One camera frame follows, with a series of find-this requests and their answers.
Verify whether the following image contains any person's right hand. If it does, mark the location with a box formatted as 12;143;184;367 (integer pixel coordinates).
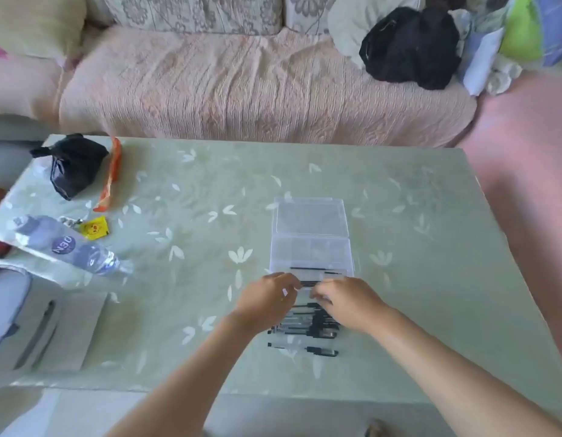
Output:
310;276;393;335

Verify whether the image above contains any person's left hand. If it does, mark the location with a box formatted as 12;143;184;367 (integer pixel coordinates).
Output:
233;271;303;335

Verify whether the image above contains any pile of black gel pens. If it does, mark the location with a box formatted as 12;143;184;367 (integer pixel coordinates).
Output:
267;302;341;340

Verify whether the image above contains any clear black-capped gel pen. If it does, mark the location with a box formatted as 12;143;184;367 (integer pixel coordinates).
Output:
267;342;340;358

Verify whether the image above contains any clear plastic storage box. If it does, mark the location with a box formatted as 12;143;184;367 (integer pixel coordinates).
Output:
268;197;356;287

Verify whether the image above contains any person's left forearm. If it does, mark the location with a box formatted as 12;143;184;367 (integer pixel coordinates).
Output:
106;311;259;437

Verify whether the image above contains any person's right forearm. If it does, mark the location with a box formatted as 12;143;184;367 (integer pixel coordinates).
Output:
365;306;562;437

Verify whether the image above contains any yellow tag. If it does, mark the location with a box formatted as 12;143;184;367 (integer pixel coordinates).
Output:
79;216;110;241

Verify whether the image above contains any white paper bag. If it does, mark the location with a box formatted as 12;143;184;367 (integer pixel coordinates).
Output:
0;263;110;374

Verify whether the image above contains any orange snack wrapper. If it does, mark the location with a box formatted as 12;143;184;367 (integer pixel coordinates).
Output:
93;137;123;213

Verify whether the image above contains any pink quilted sofa seat cover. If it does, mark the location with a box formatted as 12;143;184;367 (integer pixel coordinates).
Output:
58;25;478;149

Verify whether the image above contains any clear water bottle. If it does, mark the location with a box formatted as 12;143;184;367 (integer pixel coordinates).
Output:
12;215;134;276

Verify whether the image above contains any salmon pink sofa seat cover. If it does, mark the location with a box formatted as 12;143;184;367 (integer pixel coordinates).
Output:
458;70;562;374

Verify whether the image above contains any black plastic bag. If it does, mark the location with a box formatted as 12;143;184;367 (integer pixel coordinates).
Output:
29;133;110;202

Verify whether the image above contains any black clothing bundle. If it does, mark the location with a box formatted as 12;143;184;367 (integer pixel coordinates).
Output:
358;6;462;90

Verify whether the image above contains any white and blue cloth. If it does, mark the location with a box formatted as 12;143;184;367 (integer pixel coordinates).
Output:
458;27;505;97

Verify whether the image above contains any white towel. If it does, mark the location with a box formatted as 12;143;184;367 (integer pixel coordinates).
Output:
485;54;523;96

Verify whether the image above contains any white textured pillow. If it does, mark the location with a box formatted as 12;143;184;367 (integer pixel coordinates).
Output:
327;0;425;71

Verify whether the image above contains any floral sofa back cushion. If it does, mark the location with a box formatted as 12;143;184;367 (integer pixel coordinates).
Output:
283;0;341;35
103;0;284;36

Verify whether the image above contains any pale pink sofa seat cover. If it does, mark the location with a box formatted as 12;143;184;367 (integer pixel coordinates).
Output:
0;52;66;117

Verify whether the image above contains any pale yellow pillow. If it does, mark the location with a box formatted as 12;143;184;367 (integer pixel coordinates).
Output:
0;0;87;59

